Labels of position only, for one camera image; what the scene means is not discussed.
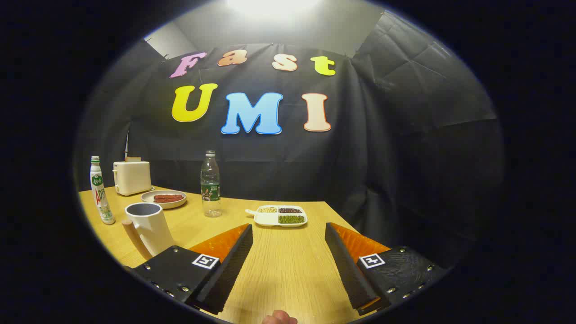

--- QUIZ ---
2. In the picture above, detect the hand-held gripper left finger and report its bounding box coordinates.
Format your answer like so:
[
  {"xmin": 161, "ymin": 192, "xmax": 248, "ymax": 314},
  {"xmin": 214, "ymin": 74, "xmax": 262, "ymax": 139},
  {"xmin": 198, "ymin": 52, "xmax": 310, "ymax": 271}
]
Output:
[{"xmin": 124, "ymin": 224, "xmax": 253, "ymax": 315}]

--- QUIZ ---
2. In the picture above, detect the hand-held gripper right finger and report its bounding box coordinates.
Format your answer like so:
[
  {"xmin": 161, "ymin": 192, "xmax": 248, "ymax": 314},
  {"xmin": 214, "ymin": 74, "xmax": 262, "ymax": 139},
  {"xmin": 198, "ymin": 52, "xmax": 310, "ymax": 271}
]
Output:
[{"xmin": 325, "ymin": 222, "xmax": 450, "ymax": 315}]

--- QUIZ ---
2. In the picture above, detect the white cup with wooden handle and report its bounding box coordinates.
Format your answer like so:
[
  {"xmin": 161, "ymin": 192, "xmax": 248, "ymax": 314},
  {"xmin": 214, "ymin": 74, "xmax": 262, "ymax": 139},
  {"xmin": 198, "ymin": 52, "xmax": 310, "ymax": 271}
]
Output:
[{"xmin": 122, "ymin": 202, "xmax": 176, "ymax": 261}]

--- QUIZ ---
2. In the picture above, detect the white juice bottle green label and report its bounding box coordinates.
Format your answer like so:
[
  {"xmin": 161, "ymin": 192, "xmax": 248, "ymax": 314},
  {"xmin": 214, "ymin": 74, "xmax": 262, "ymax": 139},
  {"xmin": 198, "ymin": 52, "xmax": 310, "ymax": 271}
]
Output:
[{"xmin": 90, "ymin": 156, "xmax": 116, "ymax": 225}]

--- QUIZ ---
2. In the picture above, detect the clear plastic water bottle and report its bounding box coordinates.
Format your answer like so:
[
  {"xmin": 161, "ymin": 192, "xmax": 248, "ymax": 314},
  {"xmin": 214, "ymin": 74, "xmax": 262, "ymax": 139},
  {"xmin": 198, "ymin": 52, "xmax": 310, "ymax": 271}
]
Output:
[{"xmin": 200, "ymin": 150, "xmax": 222, "ymax": 218}]

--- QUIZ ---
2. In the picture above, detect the wooden table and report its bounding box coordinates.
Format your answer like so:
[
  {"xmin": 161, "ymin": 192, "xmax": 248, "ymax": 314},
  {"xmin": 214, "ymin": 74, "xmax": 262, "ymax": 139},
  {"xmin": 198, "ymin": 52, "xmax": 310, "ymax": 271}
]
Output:
[{"xmin": 79, "ymin": 186, "xmax": 392, "ymax": 324}]

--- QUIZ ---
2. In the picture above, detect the white divided dish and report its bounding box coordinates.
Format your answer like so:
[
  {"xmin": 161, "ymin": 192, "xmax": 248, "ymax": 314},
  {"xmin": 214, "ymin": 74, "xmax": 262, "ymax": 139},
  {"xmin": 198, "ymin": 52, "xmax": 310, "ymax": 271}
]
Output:
[{"xmin": 245, "ymin": 205, "xmax": 308, "ymax": 228}]

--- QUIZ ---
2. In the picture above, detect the round beige plate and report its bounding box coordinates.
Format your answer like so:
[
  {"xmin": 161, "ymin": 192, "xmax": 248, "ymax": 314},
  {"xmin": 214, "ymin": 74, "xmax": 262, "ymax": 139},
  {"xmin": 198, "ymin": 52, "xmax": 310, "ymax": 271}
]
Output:
[{"xmin": 141, "ymin": 190, "xmax": 187, "ymax": 210}]

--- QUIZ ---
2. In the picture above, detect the black backdrop cloth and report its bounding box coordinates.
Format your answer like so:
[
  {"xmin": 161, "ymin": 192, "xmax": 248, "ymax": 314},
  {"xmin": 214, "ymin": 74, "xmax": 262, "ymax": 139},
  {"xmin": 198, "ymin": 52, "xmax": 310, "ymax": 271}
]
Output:
[{"xmin": 74, "ymin": 9, "xmax": 504, "ymax": 270}]

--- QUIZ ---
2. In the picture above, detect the cream toaster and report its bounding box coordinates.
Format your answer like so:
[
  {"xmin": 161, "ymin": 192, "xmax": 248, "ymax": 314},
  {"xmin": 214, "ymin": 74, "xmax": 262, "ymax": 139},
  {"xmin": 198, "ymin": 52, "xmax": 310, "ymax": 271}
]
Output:
[{"xmin": 112, "ymin": 161, "xmax": 153, "ymax": 196}]

